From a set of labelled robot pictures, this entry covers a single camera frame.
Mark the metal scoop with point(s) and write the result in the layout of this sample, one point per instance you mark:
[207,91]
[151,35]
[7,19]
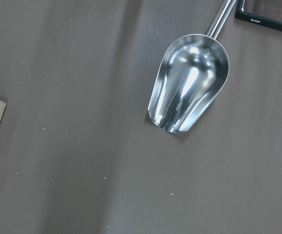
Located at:
[191,74]

